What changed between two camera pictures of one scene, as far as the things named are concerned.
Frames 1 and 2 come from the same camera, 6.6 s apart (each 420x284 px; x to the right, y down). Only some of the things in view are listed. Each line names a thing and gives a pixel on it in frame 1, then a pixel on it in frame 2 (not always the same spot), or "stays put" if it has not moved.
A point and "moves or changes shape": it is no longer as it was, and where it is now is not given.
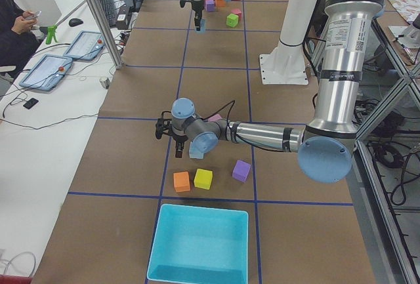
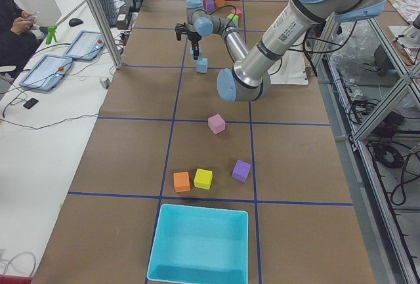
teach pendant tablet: x=87 y=45 stays put
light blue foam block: x=202 y=25 moves or changes shape
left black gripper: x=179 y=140 -> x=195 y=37
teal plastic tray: x=200 y=245 stays put
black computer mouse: x=75 y=22 stays put
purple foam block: x=210 y=5 stays put
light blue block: x=194 y=153 -> x=191 y=53
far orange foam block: x=181 y=181 stays put
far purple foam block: x=241 y=170 stays put
